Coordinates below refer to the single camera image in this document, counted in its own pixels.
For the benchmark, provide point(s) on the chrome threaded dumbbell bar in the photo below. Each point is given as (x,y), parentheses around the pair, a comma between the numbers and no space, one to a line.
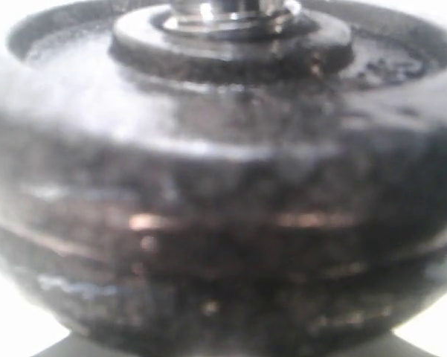
(234,17)

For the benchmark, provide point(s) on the black weight plate right end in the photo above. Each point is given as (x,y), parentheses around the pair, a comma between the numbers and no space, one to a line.
(278,194)

